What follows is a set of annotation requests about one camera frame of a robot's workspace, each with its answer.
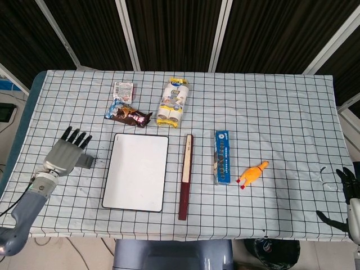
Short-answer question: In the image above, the blue grey robot torso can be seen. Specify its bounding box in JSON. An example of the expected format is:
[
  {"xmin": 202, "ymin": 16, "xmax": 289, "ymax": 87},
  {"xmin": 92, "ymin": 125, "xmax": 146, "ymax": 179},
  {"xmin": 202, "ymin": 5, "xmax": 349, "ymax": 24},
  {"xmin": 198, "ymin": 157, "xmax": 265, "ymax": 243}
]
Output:
[{"xmin": 114, "ymin": 239, "xmax": 234, "ymax": 270}]

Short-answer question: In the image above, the yellow-white snack package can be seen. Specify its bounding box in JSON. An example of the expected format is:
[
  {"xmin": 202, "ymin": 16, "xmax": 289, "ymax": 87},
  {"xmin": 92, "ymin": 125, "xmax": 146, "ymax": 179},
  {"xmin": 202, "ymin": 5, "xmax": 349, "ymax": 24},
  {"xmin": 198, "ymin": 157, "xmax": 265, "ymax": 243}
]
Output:
[{"xmin": 156, "ymin": 78, "xmax": 190, "ymax": 128}]

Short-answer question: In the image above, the dark folding partition screen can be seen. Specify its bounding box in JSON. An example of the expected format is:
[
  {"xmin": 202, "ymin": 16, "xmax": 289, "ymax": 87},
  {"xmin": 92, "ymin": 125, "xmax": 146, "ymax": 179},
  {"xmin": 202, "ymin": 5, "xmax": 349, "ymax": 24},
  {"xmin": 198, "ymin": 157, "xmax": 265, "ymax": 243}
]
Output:
[{"xmin": 0, "ymin": 0, "xmax": 360, "ymax": 113}]

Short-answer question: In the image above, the yellow rubber chicken toy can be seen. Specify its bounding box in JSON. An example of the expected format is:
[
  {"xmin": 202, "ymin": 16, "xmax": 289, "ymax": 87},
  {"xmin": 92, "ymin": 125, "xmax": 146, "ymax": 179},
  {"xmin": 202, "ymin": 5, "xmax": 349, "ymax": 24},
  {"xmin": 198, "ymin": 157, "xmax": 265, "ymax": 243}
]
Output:
[{"xmin": 236, "ymin": 160, "xmax": 270, "ymax": 189}]

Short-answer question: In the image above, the black trash bin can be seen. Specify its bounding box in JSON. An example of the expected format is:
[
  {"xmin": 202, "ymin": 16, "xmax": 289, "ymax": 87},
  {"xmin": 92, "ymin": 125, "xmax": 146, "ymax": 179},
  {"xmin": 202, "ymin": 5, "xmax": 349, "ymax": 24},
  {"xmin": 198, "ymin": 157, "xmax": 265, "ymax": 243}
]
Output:
[{"xmin": 243, "ymin": 238, "xmax": 301, "ymax": 270}]

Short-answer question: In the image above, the brown chocolate snack bag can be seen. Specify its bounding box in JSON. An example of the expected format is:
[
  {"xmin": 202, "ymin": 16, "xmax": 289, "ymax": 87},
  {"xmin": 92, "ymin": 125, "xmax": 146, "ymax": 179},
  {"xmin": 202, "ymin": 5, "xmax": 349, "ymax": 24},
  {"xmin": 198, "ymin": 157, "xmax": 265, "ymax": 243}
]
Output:
[{"xmin": 104, "ymin": 100, "xmax": 154, "ymax": 128}]

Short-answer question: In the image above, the dark red folded fan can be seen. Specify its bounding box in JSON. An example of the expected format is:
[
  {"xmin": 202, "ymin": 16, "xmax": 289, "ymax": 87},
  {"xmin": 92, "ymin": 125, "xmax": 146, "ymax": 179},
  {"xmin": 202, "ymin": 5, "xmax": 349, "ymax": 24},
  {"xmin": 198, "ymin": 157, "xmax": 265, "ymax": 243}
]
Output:
[{"xmin": 178, "ymin": 134, "xmax": 195, "ymax": 221}]

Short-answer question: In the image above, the white dry-erase board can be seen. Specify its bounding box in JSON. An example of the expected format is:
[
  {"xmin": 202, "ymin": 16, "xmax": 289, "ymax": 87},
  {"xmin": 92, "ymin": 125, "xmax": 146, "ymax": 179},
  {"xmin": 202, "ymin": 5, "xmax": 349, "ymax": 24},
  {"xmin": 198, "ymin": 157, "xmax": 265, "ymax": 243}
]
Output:
[{"xmin": 101, "ymin": 133, "xmax": 169, "ymax": 213}]

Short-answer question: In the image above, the blue padded table edge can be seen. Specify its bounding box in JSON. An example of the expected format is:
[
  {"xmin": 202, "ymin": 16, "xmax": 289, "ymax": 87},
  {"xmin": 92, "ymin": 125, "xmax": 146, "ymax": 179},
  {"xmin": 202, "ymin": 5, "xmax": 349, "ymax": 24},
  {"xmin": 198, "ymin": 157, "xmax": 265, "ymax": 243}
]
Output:
[{"xmin": 0, "ymin": 70, "xmax": 47, "ymax": 197}]

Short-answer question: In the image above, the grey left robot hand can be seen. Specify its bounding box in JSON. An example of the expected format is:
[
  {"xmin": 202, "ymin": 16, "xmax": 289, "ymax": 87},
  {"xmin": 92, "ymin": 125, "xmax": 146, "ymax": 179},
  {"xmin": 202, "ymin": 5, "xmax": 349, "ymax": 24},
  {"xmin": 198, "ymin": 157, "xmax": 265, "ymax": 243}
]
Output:
[{"xmin": 42, "ymin": 126, "xmax": 93, "ymax": 177}]

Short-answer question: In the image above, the long blue cardboard box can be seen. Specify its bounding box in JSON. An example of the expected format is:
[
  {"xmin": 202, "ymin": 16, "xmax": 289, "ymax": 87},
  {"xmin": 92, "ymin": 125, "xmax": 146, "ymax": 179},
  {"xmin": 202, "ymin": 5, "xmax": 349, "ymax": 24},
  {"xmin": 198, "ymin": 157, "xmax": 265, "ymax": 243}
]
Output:
[{"xmin": 213, "ymin": 130, "xmax": 232, "ymax": 186}]

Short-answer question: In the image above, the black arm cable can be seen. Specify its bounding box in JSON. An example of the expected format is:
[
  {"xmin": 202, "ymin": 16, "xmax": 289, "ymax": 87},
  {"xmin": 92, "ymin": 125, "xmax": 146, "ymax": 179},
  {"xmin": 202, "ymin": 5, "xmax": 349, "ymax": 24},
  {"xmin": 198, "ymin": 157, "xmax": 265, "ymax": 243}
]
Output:
[{"xmin": 0, "ymin": 185, "xmax": 32, "ymax": 217}]

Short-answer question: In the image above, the white black checkered tablecloth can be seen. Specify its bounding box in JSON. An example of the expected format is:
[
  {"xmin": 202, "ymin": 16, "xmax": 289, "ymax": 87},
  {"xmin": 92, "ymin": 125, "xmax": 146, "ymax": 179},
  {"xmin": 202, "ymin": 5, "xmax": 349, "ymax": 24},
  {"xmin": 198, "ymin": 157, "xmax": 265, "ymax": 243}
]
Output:
[{"xmin": 0, "ymin": 69, "xmax": 356, "ymax": 242}]

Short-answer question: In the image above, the white red snack packet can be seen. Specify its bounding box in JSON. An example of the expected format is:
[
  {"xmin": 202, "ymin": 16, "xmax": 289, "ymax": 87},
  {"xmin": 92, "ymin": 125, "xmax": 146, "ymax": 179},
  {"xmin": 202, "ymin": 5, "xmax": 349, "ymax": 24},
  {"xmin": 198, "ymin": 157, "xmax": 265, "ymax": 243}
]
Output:
[{"xmin": 112, "ymin": 81, "xmax": 135, "ymax": 102}]

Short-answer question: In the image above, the dark grey board eraser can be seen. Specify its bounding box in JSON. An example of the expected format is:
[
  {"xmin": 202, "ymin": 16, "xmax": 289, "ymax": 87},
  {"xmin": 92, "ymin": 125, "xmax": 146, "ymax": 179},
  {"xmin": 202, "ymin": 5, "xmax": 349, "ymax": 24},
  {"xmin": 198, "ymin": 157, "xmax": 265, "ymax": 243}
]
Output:
[{"xmin": 75, "ymin": 154, "xmax": 95, "ymax": 169}]

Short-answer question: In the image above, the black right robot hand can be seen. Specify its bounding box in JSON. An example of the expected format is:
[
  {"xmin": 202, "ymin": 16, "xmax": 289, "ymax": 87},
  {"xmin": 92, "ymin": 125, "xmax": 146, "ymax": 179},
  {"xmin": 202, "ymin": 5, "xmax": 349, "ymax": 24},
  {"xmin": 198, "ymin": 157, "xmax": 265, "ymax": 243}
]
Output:
[{"xmin": 316, "ymin": 166, "xmax": 360, "ymax": 244}]

